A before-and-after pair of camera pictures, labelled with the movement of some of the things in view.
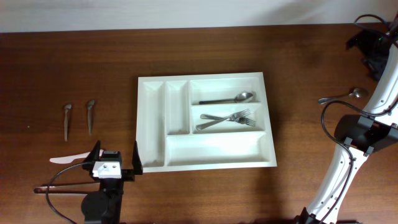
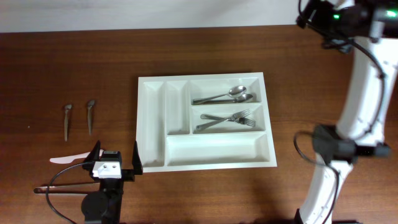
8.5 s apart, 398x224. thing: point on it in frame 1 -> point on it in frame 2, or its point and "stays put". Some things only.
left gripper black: (129, 174) stays put
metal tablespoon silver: (357, 92) -> (236, 91)
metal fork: (236, 115) stays put
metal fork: (240, 119) stays put
